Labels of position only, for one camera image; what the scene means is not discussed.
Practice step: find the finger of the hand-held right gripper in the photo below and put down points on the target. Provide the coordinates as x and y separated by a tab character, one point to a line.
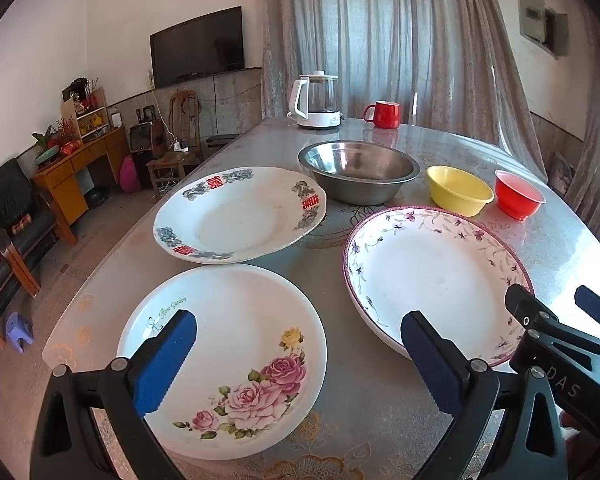
522	305
597	305

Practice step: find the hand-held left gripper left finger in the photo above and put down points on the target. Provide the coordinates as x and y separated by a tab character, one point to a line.
165	360

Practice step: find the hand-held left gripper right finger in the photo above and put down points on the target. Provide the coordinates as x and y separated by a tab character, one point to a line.
430	360

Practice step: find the white plate with purple floral rim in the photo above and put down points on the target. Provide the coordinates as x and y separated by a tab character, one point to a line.
430	270

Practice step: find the white plate with pink roses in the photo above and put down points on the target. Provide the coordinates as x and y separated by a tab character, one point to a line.
250	320

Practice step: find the red plastic bowl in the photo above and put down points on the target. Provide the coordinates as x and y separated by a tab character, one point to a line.
520	197

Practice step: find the yellow plastic bowl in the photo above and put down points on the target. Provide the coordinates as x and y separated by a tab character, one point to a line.
460	190

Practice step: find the white plate with red characters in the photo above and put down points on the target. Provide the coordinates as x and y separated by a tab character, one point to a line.
240	215

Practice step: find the stainless steel bowl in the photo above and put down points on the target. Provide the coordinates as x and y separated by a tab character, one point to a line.
360	170

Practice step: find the grey patterned cushion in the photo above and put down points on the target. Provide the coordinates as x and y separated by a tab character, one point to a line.
561	175

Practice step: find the purple plastic stool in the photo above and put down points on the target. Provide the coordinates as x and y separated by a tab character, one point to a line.
19	327

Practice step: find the grey window curtain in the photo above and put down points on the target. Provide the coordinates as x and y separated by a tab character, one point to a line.
390	35
595	135

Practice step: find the pink bag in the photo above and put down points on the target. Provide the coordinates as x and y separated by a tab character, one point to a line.
129	176

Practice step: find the wooden chair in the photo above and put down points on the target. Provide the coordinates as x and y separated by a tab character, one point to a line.
172	160

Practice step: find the orange wooden desk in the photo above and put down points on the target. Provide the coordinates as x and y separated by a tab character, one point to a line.
62	180

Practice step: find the white power strip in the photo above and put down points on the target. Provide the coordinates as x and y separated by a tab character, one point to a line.
181	146

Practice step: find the black portable speaker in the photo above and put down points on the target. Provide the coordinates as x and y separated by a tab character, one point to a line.
141	137

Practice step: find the black armchair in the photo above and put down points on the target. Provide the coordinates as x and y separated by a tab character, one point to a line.
10	195

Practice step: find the dark wooden bench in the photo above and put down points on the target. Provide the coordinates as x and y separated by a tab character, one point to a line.
222	140

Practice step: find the red mug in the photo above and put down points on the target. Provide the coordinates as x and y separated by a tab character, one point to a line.
385	115

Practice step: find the small white device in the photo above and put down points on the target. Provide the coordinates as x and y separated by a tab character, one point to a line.
115	119

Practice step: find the green potted plant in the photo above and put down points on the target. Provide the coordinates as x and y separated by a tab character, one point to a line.
42	140

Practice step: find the small wooden shelf with ornaments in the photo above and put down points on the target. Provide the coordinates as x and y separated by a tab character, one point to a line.
92	110

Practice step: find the white electric glass kettle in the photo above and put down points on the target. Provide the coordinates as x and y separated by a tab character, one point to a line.
320	115

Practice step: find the black flat screen television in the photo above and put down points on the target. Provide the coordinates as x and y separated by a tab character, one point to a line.
197	45

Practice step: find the grey wall electrical box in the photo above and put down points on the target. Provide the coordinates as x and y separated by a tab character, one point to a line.
532	15

